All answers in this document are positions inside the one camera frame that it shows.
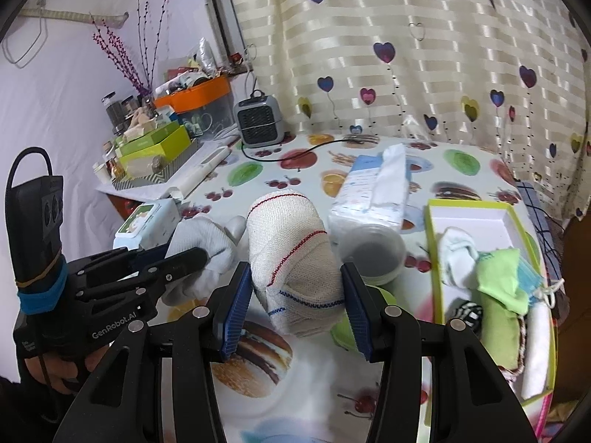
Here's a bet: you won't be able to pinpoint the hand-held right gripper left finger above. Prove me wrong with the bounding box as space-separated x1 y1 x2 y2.
55 262 254 443

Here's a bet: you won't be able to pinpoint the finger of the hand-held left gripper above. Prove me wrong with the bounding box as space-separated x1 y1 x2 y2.
75 247 209 309
68 244 170 283

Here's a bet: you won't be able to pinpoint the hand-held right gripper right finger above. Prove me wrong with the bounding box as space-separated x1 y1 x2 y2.
340 262 539 443

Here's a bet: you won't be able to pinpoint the greyish white sock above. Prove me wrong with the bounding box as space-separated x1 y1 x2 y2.
161 216 247 308

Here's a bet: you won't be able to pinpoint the white knit cloth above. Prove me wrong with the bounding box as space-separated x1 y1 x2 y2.
246 191 346 337

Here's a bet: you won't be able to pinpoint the black white striped cloth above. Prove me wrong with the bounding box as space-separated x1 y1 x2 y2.
445 300 485 333

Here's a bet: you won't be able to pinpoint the green towel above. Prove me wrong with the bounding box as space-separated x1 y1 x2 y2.
478 302 529 372

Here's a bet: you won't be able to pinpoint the light green cloth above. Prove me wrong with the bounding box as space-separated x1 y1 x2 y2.
477 248 532 315

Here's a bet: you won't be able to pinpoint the yellow-green cardboard box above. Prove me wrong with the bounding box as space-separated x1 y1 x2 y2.
424 199 555 400

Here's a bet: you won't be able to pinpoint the blue face mask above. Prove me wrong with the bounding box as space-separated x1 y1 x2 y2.
517 258 566 308

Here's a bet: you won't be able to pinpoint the white towel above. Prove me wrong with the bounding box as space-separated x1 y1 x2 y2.
522 307 554 398

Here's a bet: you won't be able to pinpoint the soft tissue pack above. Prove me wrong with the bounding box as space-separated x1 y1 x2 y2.
329 144 413 231

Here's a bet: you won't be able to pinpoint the person's left hand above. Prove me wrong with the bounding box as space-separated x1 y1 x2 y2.
23 346 101 395

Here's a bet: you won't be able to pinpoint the green lidded cream jar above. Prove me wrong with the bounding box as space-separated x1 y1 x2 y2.
329 286 398 351

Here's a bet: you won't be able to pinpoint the blue wet wipes pack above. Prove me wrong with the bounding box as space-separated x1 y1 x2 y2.
113 200 181 250

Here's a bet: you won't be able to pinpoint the clear plastic container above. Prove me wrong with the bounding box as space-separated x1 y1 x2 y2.
339 224 407 286

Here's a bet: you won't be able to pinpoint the grey chevron patterned box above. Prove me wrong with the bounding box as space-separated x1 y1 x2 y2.
111 141 204 190

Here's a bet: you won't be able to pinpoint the long white paper roll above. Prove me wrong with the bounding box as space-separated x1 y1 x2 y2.
166 145 232 201

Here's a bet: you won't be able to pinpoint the green gift box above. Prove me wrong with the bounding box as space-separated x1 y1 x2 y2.
115 124 192 178

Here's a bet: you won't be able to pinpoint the beige plush toy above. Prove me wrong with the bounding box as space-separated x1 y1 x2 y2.
124 108 158 141

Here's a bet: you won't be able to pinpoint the white printed mug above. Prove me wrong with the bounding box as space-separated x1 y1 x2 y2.
182 113 214 138

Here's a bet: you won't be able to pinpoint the fruit print tablecloth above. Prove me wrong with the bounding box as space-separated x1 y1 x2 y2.
95 131 555 443

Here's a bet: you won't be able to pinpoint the orange rimmed storage bin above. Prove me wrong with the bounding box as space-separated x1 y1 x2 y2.
154 76 236 138

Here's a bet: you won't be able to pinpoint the grey space heater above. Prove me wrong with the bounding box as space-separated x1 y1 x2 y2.
233 91 283 148

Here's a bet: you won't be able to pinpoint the assorted clutter pile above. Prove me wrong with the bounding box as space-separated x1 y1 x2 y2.
159 58 227 95

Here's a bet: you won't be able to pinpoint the purple flower branches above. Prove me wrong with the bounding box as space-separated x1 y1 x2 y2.
91 0 169 97

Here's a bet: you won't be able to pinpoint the blue plaid cloth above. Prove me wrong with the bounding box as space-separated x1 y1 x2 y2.
516 180 555 259

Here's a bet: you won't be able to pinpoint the silver foil bag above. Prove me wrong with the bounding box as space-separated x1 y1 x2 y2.
198 39 218 73

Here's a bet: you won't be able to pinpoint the heart print curtain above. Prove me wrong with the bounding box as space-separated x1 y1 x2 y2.
228 0 591 220

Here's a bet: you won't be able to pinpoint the wire clothes hanger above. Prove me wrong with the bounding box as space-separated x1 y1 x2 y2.
2 11 49 68

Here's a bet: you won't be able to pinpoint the window frame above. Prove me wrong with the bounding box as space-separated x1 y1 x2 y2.
198 0 245 75

